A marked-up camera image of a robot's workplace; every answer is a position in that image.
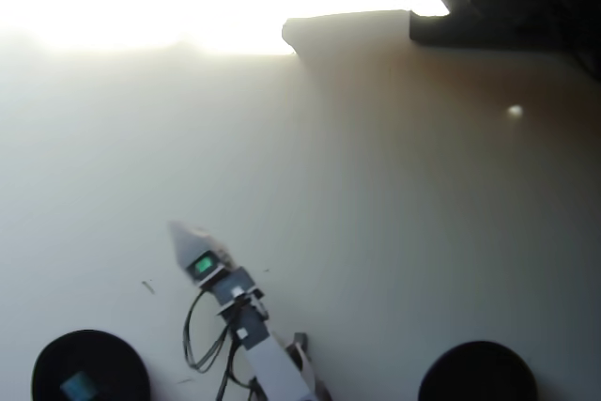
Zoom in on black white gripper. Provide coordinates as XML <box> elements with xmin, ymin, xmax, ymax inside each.
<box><xmin>168</xmin><ymin>221</ymin><xmax>258</xmax><ymax>312</ymax></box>

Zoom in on blue cube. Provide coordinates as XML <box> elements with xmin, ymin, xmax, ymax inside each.
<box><xmin>59</xmin><ymin>371</ymin><xmax>99</xmax><ymax>400</ymax></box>

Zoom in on black round bowl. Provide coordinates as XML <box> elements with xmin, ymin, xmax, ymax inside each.
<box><xmin>417</xmin><ymin>340</ymin><xmax>539</xmax><ymax>401</ymax></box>
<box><xmin>31</xmin><ymin>329</ymin><xmax>152</xmax><ymax>401</ymax></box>

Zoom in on black cable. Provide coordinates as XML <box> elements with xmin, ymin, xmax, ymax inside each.
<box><xmin>182</xmin><ymin>287</ymin><xmax>236</xmax><ymax>373</ymax></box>
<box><xmin>215</xmin><ymin>338</ymin><xmax>265</xmax><ymax>401</ymax></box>

